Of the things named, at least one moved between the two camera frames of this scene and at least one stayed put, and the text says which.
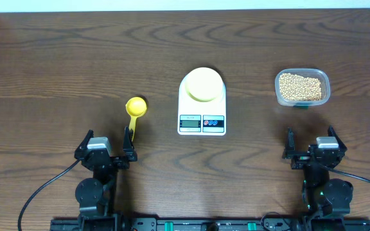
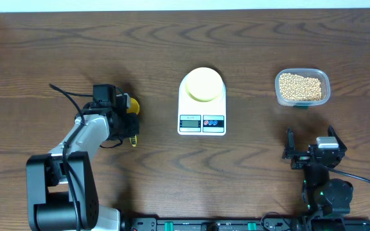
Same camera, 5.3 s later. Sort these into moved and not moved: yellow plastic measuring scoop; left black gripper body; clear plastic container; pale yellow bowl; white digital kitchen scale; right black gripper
Moved: yellow plastic measuring scoop; left black gripper body
Not moved: clear plastic container; pale yellow bowl; right black gripper; white digital kitchen scale
